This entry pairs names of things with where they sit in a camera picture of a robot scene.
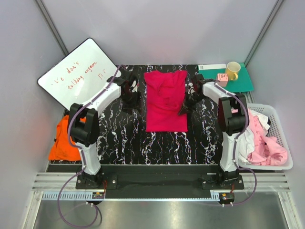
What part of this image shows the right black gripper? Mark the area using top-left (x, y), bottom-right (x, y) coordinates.
top-left (178, 92), bottom-right (206, 116)

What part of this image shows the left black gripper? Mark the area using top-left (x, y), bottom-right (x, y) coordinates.
top-left (120, 90), bottom-right (142, 115)

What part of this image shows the magenta t shirt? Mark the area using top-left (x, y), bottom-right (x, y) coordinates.
top-left (144, 70), bottom-right (188, 132)

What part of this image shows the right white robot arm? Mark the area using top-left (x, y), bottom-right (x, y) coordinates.
top-left (178, 74), bottom-right (249, 189)

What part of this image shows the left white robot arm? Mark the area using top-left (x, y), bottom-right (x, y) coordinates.
top-left (67, 70), bottom-right (141, 189)

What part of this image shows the pink cube block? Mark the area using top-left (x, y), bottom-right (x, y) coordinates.
top-left (216, 73), bottom-right (229, 87)

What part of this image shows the yellow mug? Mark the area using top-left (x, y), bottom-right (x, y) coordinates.
top-left (225, 62), bottom-right (241, 81)

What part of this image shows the green cutting mat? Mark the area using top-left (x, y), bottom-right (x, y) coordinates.
top-left (198, 62), bottom-right (254, 93)

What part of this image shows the white board with red writing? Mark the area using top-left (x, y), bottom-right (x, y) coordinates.
top-left (37, 38), bottom-right (121, 110)

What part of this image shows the white t shirt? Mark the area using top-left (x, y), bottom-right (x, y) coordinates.
top-left (238, 110), bottom-right (270, 164)

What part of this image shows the orange folded t shirt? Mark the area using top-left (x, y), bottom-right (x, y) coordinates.
top-left (48, 115), bottom-right (81, 162)

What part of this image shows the white plastic laundry basket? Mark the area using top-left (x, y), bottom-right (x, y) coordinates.
top-left (238, 103), bottom-right (293, 171)

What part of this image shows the pink t shirt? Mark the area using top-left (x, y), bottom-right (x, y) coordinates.
top-left (247, 109), bottom-right (288, 166)

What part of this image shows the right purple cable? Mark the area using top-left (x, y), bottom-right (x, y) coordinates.
top-left (214, 80), bottom-right (258, 207)

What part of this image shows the purple cable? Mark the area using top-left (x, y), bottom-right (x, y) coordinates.
top-left (214, 80), bottom-right (258, 207)
top-left (57, 64), bottom-right (123, 227)

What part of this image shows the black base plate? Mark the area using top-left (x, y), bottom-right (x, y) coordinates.
top-left (76, 165), bottom-right (244, 190)

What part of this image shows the aluminium rail frame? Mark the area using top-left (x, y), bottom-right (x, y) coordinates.
top-left (22, 173), bottom-right (305, 229)

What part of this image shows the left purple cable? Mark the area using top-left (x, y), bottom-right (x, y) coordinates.
top-left (57, 64), bottom-right (123, 227)

